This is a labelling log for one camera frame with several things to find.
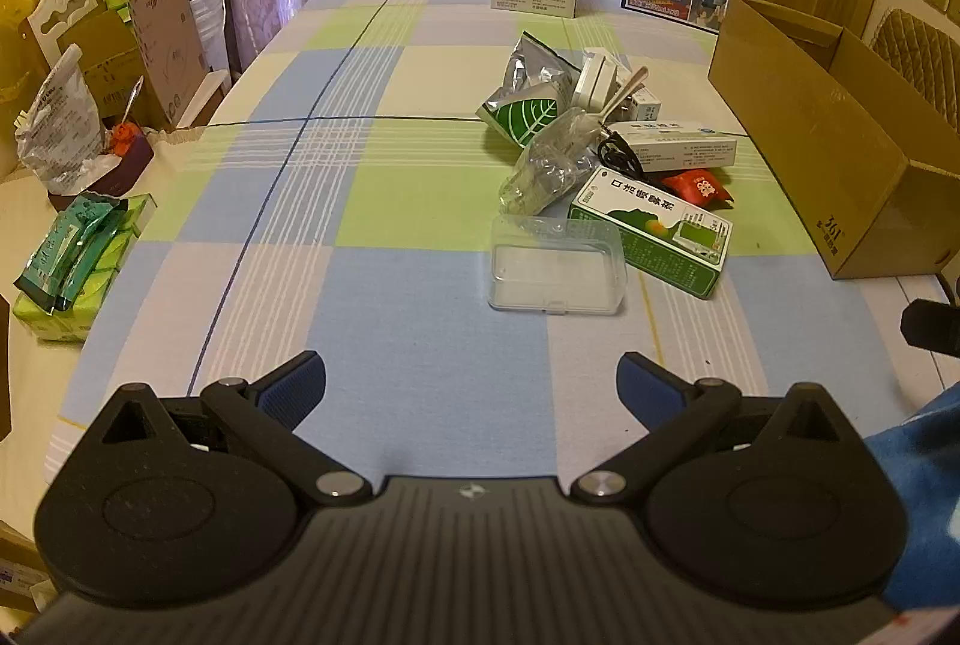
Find quilted brown chair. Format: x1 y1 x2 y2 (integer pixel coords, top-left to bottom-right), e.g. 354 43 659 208
870 7 960 125

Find cardboard box with white handle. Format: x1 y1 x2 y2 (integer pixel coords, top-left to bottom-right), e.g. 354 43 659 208
26 0 140 121

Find person's blue clothing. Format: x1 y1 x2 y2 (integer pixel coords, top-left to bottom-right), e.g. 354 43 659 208
862 405 960 620

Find silver foil pouch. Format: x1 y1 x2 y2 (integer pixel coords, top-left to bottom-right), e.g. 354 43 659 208
504 31 586 98

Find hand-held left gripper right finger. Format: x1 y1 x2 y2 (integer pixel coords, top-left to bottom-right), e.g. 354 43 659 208
571 352 863 506

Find yellow plastic bag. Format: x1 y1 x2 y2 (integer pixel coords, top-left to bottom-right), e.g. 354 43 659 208
0 0 50 83

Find clear plastic box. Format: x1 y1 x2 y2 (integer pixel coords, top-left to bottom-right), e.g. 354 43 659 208
487 214 628 316

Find dark red bowl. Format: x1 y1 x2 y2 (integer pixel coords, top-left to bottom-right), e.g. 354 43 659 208
46 120 155 200

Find green medicine box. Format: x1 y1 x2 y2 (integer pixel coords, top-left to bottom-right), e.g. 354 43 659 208
568 166 734 299

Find green leaf print pouch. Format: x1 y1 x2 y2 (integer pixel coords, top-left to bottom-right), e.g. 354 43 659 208
477 88 562 149

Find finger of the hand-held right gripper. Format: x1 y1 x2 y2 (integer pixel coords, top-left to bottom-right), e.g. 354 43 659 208
902 298 960 359

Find light green tissue pack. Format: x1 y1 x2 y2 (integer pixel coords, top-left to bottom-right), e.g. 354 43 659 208
13 195 158 344

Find checkered tablecloth desktop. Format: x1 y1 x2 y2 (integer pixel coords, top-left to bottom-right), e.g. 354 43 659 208
43 0 947 488

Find white blue-logo medicine box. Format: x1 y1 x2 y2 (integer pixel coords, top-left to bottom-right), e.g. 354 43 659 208
609 120 740 172

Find black and white bag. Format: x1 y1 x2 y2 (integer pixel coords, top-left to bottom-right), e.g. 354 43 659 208
186 0 232 77

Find translucent printed plastic bag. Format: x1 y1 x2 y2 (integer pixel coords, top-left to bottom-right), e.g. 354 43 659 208
11 43 106 196

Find teal foil packets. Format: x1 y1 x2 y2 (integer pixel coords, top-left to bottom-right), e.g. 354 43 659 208
15 195 132 314

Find white power adapter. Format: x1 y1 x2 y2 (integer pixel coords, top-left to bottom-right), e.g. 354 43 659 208
571 49 629 113

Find beige spoon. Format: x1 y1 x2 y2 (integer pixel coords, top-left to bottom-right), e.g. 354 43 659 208
596 66 652 125

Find crumpled clear plastic bag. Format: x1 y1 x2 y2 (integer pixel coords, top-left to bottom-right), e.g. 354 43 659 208
499 106 608 217

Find black cable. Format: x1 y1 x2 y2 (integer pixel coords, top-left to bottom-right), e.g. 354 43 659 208
596 124 650 179

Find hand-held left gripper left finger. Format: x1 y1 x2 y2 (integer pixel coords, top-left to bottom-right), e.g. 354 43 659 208
94 351 372 507

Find large brown cardboard box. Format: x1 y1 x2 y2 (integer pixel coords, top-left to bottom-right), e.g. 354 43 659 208
707 0 960 281

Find red candy wrapper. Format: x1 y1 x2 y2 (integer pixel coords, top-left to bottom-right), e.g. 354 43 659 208
661 169 732 207

